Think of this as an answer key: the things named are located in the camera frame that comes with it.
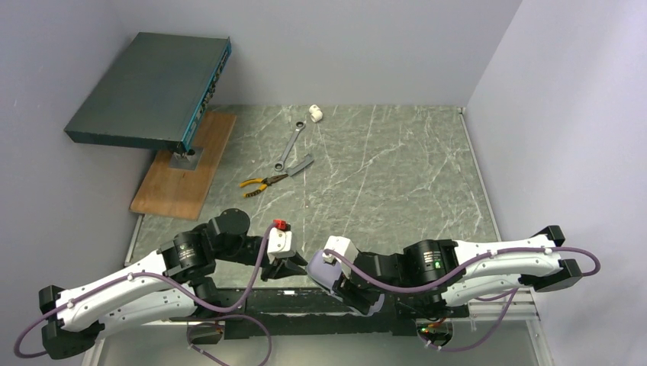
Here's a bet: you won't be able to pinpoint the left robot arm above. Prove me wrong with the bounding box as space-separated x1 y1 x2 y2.
39 208 307 360

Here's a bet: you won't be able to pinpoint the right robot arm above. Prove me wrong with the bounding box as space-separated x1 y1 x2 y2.
307 226 584 320

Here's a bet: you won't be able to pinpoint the wooden board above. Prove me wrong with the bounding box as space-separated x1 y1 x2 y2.
130 111 237 220

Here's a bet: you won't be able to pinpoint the grey flat metal piece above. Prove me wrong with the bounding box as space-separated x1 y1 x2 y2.
285 154 314 176

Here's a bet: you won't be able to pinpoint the silver combination wrench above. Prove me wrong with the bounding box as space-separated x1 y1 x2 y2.
274 121 306 172

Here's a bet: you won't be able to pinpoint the white plastic pipe fitting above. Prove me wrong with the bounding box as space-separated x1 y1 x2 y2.
308 104 324 123

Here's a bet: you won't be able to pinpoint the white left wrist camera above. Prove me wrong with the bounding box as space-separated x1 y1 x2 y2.
266 220 296 262

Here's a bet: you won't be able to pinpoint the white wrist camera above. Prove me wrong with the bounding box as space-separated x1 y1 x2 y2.
266 220 296 262
322 236 359 278

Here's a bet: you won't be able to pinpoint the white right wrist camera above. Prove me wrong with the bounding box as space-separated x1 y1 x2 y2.
322 236 359 278

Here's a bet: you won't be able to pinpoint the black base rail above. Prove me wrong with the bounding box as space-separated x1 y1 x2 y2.
171 287 469 340

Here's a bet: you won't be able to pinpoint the yellow handled pliers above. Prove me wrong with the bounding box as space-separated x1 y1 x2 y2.
239 174 289 198

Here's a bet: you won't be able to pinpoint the grey metal stand bracket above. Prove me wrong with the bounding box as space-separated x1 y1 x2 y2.
169 146 204 171

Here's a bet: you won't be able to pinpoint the dark teal network switch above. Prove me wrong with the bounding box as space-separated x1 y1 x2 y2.
64 32 232 155

